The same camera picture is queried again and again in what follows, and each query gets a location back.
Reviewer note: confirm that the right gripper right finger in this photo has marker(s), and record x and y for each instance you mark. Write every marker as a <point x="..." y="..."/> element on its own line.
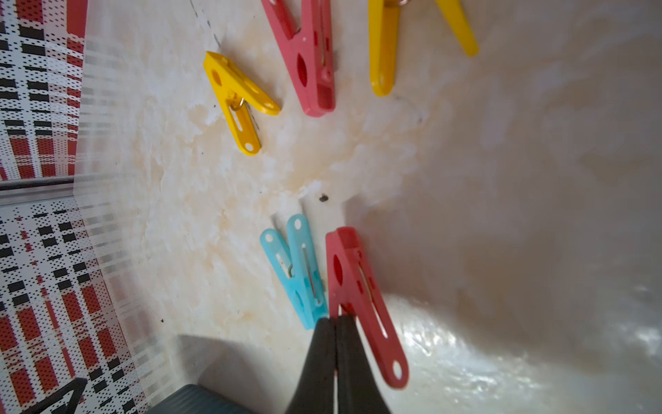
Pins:
<point x="357" y="388"/>

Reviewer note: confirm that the yellow clothespin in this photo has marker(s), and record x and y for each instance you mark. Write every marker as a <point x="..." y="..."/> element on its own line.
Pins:
<point x="383" y="25"/>
<point x="235" y="92"/>

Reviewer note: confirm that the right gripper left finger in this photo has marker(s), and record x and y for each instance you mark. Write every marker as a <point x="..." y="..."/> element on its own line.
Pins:
<point x="315" y="390"/>

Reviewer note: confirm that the red clothespin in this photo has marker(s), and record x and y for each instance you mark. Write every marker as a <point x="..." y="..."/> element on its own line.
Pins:
<point x="307" y="50"/>
<point x="354" y="291"/>

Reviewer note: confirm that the teal plastic storage tray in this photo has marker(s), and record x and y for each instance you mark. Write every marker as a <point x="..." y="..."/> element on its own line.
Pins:
<point x="194" y="399"/>

